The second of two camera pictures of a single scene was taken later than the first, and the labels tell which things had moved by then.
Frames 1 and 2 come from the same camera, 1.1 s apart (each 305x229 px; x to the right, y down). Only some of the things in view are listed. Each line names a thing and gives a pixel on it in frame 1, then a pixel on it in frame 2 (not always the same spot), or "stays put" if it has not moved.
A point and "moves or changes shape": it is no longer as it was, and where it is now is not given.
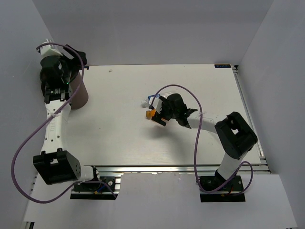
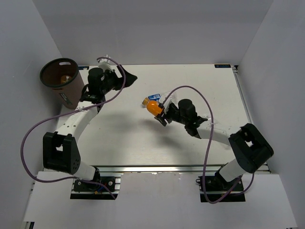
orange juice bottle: x=149 y=114 moves or changes shape
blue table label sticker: x=222 y=66 stays put
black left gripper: x=74 y=69 → x=119 y=81
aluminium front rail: x=150 y=169 stays put
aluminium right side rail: x=263 y=166 stays put
